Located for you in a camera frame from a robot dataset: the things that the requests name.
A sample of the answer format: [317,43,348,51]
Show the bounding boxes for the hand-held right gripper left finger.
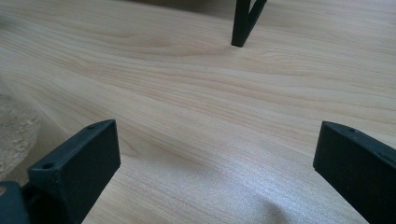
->
[22,119,121,224]

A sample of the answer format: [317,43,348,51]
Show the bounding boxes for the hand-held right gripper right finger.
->
[312,120,396,224]

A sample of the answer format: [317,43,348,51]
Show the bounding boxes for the beige fuzzy round object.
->
[0,92,42,182]

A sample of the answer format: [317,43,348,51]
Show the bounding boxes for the black stand leg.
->
[231,0,269,49]

